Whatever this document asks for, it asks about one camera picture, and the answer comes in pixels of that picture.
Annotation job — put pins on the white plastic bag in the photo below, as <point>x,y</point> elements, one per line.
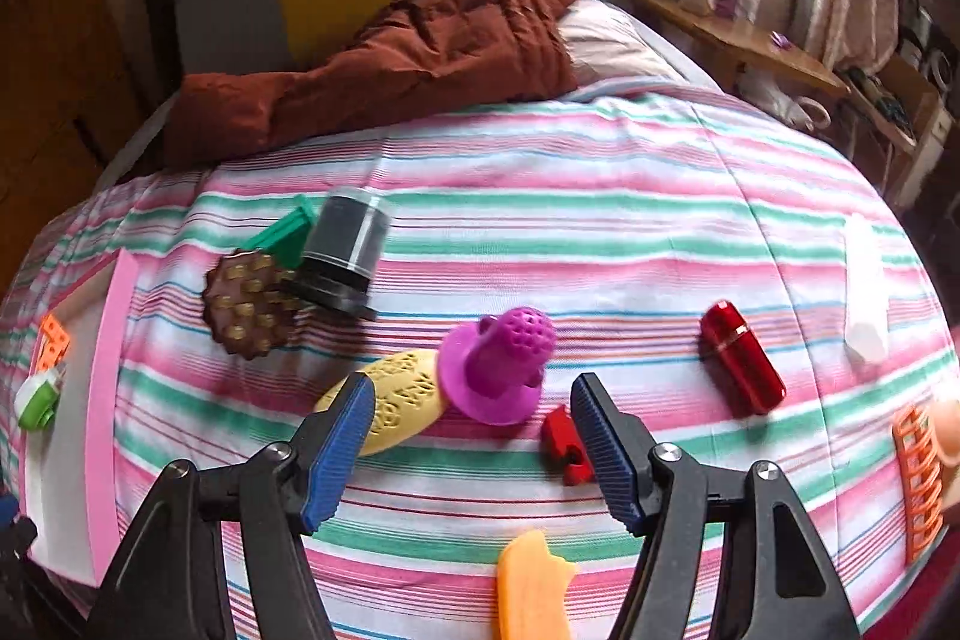
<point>780,96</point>

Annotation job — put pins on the brown studded disc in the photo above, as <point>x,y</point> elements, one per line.
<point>247,306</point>

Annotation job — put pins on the black bed post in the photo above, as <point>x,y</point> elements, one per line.
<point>163,18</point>

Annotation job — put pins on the cluttered wooden shelf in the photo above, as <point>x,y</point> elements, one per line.
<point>900,100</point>

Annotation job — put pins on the white bed rail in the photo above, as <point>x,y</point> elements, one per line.
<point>135,149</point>

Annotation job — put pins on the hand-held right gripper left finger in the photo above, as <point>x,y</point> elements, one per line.
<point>341,452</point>

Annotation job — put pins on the green plastic spool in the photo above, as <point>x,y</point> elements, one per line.
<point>285,231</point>

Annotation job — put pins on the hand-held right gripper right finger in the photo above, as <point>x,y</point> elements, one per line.
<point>607,452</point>

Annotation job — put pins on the small red block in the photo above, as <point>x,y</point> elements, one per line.
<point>564,441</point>

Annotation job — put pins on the orange plastic basket right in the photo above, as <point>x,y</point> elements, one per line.
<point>919,482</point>

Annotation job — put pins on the brown quilt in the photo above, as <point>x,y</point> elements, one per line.
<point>420,55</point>

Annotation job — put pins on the pale pink pillow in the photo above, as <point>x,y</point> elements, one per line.
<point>622,44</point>

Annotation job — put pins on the yellow patterned cylinder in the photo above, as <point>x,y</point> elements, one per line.
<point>401,396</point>

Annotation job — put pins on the purple plunger-shaped piece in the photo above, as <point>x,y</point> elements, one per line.
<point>502,366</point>

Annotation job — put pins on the wooden wardrobe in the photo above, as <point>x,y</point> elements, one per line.
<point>52,55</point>

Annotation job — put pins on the black and clear cylinder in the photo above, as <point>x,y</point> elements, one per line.
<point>345,250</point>

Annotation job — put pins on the pink-edged white tray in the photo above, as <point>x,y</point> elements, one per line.
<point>75,430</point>

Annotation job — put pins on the striped bed sheet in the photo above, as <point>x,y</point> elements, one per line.
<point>600,197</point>

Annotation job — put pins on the flat orange plastic piece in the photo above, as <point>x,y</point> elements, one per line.
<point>529,587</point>

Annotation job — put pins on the wooden bedside table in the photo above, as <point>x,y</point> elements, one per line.
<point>742,44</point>

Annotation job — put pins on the red metallic capsule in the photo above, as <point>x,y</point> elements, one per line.
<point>739,355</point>

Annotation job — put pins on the orange plastic block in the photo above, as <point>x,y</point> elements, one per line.
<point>54,340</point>

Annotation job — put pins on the white translucent bottle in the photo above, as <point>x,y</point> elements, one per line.
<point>865,295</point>

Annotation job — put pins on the green and white plastic piece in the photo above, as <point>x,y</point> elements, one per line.
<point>37,396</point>

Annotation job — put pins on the small purple item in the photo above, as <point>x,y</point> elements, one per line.
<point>782,41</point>

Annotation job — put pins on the peach rounded piece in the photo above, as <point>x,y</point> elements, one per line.
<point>946,430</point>

